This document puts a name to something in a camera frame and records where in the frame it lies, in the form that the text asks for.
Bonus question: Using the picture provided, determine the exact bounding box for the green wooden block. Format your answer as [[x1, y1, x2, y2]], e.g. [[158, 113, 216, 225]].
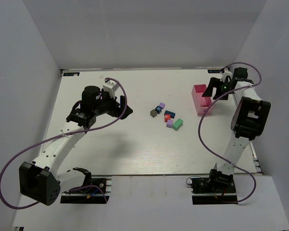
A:
[[172, 118, 184, 130]]

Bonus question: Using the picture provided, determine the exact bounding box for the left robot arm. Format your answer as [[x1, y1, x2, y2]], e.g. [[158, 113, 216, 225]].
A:
[[19, 80, 133, 205]]

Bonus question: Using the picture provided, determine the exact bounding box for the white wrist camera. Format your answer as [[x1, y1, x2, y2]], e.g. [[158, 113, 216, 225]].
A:
[[103, 80, 119, 94], [220, 67, 232, 82]]

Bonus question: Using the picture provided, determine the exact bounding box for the left blue table label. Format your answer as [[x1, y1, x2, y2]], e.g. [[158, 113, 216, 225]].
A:
[[63, 72, 80, 77]]

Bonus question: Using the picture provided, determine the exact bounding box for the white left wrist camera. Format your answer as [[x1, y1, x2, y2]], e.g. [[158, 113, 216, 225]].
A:
[[103, 80, 119, 94]]

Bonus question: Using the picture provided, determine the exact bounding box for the long dark blue block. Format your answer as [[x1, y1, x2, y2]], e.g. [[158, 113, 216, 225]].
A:
[[164, 110, 175, 118]]

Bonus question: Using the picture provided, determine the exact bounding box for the olive wooden cube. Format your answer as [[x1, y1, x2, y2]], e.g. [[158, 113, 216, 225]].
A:
[[150, 109, 158, 117]]

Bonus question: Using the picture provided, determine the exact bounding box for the right blue table label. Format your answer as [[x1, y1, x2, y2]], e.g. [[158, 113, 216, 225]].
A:
[[208, 69, 222, 74]]

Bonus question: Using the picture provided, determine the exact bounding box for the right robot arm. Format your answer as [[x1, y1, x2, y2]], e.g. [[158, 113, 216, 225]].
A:
[[202, 67, 271, 191]]

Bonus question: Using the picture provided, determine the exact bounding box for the blue table label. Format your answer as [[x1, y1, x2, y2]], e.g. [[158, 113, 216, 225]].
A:
[[208, 69, 222, 74], [63, 72, 80, 77]]

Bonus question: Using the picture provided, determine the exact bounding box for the pink plastic bin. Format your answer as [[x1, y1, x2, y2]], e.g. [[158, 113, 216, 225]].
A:
[[191, 84, 212, 116]]

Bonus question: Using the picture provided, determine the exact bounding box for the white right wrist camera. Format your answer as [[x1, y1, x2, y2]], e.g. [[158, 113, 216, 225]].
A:
[[220, 67, 232, 82]]

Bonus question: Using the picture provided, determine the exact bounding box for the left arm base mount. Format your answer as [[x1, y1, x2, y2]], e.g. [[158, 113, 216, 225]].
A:
[[60, 176, 112, 205]]

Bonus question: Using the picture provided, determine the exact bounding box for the small dark blue cube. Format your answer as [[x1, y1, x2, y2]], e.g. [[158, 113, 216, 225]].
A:
[[155, 106, 162, 114]]

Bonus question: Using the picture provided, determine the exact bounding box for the red wooden cube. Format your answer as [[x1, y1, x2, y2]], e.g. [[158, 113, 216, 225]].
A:
[[164, 114, 171, 122]]

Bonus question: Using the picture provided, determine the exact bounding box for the purple wooden cube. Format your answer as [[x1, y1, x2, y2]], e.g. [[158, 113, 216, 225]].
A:
[[159, 103, 165, 109], [166, 119, 173, 128]]

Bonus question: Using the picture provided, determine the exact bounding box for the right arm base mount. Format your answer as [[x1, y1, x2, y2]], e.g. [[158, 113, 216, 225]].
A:
[[185, 176, 238, 205]]

